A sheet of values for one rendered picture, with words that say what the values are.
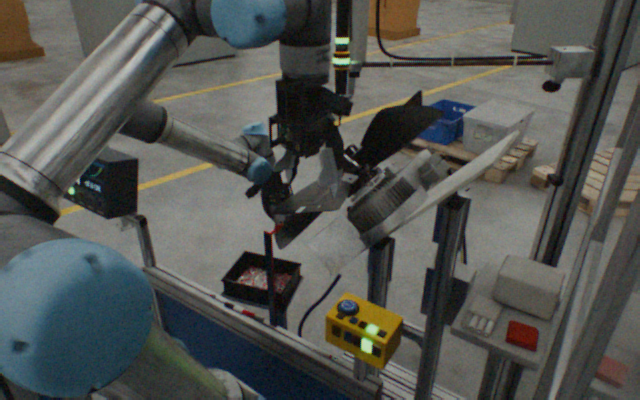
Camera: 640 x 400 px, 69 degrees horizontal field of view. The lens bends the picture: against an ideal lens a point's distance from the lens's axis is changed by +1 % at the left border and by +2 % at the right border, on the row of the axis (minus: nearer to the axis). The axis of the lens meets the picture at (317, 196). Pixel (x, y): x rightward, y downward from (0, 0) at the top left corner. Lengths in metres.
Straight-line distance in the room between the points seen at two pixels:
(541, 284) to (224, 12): 1.20
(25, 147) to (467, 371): 2.24
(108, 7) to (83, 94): 6.65
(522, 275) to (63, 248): 1.31
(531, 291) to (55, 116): 1.30
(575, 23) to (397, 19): 2.99
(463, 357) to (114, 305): 2.26
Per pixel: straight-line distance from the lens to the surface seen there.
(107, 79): 0.58
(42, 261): 0.41
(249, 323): 1.42
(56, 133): 0.55
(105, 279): 0.41
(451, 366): 2.51
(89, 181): 1.62
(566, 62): 1.44
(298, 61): 0.67
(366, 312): 1.14
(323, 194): 1.30
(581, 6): 8.45
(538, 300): 1.52
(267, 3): 0.56
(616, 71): 1.51
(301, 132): 0.68
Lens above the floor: 1.86
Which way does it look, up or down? 30 degrees down
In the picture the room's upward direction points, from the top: straight up
